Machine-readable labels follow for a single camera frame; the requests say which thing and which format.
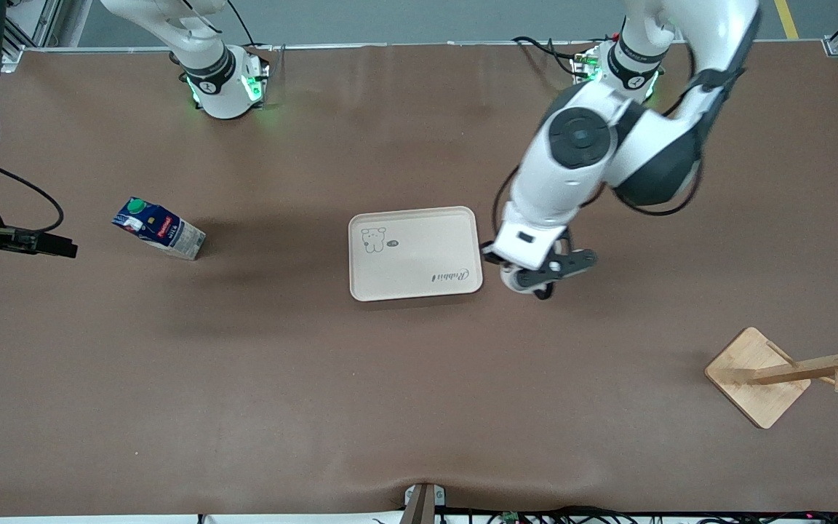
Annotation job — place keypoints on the blue milk carton green cap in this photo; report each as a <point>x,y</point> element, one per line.
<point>172,233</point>

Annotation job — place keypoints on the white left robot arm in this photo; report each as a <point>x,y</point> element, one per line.
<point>572,182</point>

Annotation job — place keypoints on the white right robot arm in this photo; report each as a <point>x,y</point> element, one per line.
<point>215,94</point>

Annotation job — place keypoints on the beige plastic tray bear print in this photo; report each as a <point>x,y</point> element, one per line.
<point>419,262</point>

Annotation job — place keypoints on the brown table mat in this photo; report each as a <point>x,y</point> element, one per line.
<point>419,400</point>

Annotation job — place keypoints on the wooden mug stand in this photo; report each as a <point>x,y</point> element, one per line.
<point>753,378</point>

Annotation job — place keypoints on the small green circuit board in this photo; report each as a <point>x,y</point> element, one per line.
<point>511,517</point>

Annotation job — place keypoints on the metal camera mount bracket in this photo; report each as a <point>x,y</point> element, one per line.
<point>423,506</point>

